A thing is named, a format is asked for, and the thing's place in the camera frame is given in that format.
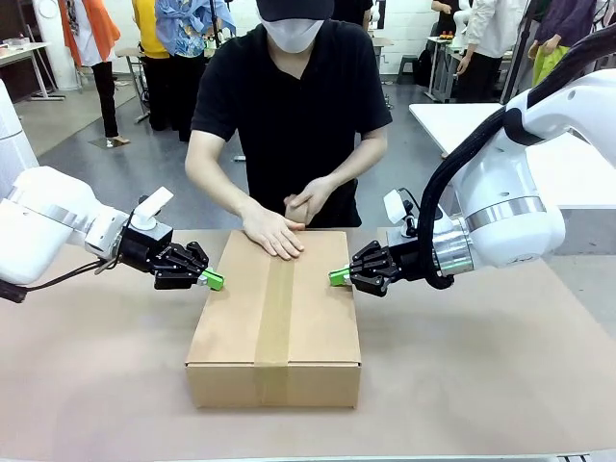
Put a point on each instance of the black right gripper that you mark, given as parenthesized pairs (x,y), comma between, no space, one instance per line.
(406,260)

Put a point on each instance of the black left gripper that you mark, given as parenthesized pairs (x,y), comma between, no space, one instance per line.
(144,245)

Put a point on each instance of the brown cardboard box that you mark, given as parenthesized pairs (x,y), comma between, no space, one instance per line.
(313,337)

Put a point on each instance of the brown packing tape roll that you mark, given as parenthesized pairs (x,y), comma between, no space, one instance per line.
(293,215)

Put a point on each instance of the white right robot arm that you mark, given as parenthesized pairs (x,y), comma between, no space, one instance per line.
(500,183)

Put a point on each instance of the person's right forearm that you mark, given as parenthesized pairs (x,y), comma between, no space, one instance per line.
(216,192)

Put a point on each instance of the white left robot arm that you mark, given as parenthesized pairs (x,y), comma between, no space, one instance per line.
(48,216)

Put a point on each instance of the person's left forearm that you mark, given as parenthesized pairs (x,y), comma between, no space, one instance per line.
(361,161)

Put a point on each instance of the person's right hand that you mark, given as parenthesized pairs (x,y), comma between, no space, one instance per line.
(269,233)

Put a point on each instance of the person's left hand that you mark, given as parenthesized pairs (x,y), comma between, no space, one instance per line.
(315,195)

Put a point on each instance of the brown tape strip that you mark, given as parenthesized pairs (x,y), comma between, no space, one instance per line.
(274,327)

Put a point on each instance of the person's black shirt torso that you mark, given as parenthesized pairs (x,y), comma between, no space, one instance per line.
(289,120)

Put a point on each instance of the grey step stool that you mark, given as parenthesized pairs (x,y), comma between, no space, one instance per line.
(407,67)

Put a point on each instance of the grey-legged background table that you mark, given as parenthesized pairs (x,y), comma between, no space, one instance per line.
(440,48)

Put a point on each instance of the bystander in yellow shirt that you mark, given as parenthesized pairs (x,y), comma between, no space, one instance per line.
(149,38)

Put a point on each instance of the bystander in blue patterned shirt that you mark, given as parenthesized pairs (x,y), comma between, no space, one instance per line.
(183,29)

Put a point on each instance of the black stand pole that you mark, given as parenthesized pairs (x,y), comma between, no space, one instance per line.
(215,24)

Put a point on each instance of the white face mask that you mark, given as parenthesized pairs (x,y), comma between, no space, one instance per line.
(291,36)

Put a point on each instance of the bystander in orange jacket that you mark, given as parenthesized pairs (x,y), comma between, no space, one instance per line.
(89,29)

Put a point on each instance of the black slanted pole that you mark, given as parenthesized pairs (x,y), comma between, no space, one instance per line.
(519,53)

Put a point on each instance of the black cap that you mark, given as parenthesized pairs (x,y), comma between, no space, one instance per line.
(293,8)

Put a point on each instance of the light wooden table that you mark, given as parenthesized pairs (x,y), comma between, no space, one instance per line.
(24,50)

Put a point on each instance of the bystander in white jacket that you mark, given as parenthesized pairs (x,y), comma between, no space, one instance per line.
(491,24)

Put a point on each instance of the white round pillar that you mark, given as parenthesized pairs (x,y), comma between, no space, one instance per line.
(53,29)

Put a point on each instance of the bystander in purple top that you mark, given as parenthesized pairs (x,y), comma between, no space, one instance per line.
(563,19)

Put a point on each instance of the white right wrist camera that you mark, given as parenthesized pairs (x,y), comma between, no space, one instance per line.
(397,204)

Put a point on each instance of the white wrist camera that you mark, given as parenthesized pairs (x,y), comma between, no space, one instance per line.
(397,204)
(154,204)

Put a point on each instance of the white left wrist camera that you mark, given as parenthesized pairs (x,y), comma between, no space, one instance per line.
(154,204)

